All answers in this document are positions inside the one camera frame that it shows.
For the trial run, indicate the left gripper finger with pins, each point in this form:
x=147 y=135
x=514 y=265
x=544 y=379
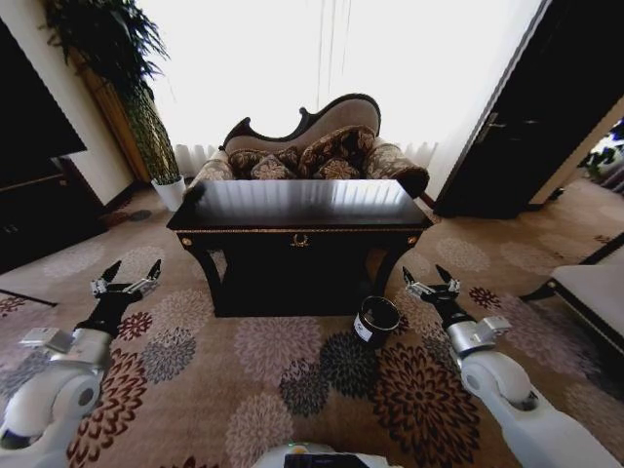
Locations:
x=141 y=286
x=101 y=286

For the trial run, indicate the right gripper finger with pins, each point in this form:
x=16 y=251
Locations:
x=417 y=290
x=453 y=285

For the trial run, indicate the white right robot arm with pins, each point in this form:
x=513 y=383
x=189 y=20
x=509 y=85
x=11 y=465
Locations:
x=502 y=390

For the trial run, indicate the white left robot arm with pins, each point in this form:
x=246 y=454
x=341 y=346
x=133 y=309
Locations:
x=53 y=390

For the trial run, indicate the black round trash bin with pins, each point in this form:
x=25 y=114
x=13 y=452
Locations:
x=375 y=324

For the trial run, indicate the round grey floor socket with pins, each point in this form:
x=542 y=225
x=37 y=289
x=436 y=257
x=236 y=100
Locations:
x=139 y=215

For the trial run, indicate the dark wooden television cabinet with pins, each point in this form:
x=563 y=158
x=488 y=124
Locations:
x=39 y=219

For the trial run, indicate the white plant pot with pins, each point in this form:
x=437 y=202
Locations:
x=169 y=194

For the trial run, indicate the dark wooden table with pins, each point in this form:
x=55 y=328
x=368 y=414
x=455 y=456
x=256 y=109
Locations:
x=297 y=244

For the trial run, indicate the white cushioned bench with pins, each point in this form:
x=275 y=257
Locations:
x=590 y=287

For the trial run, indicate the small floral square cushion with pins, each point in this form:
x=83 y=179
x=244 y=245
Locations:
x=339 y=170
x=272 y=168

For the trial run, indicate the dark brown patterned cushion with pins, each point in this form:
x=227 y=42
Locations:
x=241 y=163

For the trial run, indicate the large brown floral cushion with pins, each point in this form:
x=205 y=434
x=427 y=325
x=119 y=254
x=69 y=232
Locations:
x=336 y=144

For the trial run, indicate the dark wooden door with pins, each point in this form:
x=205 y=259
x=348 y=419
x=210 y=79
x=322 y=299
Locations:
x=526 y=122

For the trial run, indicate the black flat television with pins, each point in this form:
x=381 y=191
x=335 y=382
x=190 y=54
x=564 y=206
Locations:
x=34 y=112

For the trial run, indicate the white robot front shell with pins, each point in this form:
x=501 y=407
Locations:
x=317 y=458

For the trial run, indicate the floral upholstered sofa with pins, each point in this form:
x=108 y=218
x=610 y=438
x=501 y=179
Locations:
x=312 y=124

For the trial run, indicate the white sheer curtain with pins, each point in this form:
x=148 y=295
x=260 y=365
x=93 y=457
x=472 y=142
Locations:
x=414 y=73

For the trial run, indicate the tall green potted plant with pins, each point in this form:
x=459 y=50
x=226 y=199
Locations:
x=122 y=58

